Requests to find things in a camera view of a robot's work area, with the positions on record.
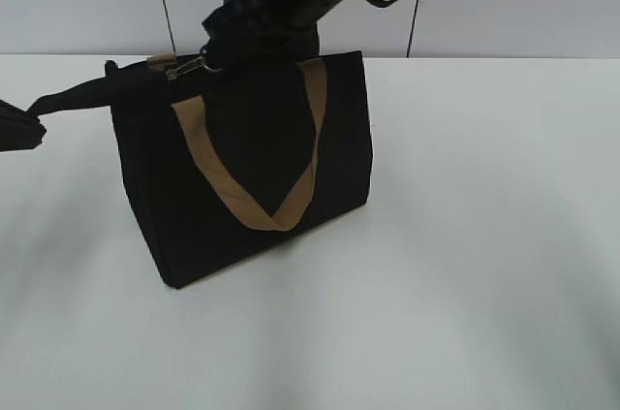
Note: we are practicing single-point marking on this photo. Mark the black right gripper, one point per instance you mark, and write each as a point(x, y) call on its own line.
point(242, 32)

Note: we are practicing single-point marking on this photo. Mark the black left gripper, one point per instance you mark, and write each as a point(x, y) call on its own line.
point(20, 129)

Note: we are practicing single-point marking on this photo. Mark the silver zipper pull with ring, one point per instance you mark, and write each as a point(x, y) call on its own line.
point(197, 63)

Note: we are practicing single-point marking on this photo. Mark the black canvas tote bag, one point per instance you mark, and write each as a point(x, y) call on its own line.
point(218, 167)

